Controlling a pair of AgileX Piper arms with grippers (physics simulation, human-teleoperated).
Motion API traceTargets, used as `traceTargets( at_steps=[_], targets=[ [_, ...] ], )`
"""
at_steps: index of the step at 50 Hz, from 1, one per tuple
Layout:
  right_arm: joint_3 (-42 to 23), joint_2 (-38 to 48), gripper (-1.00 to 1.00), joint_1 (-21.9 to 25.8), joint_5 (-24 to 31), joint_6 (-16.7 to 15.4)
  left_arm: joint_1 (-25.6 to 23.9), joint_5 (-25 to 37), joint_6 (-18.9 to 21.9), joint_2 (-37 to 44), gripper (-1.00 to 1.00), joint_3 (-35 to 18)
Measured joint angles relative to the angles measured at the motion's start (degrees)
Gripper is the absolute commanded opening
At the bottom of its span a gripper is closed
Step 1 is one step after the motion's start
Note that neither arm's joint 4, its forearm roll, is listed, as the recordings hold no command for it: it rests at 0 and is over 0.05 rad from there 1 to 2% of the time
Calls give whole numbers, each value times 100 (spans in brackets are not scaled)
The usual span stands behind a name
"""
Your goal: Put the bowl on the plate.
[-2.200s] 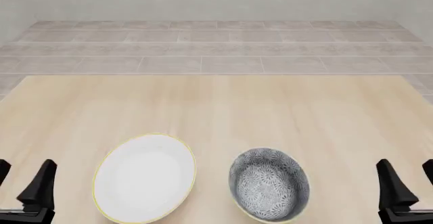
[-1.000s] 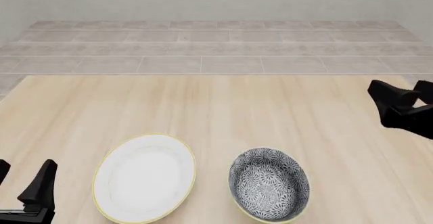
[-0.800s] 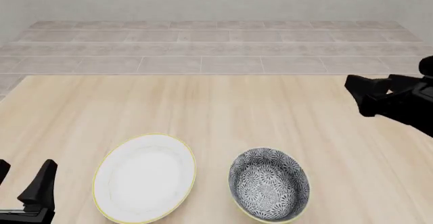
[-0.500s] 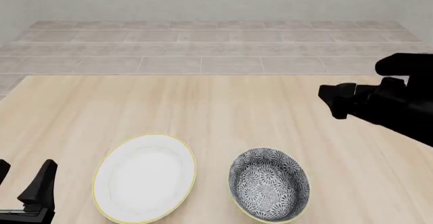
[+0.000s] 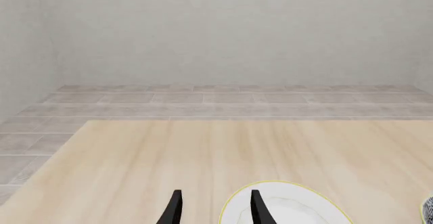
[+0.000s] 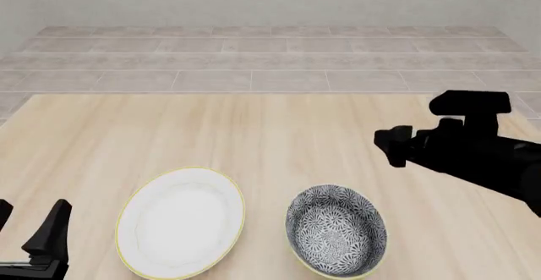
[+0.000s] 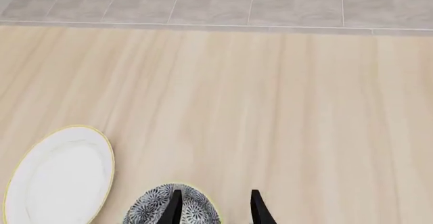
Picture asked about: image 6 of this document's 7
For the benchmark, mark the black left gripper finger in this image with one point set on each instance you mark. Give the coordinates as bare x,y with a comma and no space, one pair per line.
47,232
3,211

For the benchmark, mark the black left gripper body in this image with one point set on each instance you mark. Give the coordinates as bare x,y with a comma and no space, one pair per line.
38,269

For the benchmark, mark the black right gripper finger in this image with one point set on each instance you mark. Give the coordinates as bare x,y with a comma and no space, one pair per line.
393,150
402,133

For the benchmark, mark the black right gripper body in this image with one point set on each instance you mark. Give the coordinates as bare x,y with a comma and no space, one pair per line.
431,148

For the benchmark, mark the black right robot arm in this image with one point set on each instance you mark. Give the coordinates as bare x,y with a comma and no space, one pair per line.
498,165

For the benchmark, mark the black patterned bowl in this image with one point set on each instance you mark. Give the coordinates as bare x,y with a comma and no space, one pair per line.
336,232

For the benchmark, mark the white plate with yellow rim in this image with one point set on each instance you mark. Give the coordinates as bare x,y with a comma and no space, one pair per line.
179,223

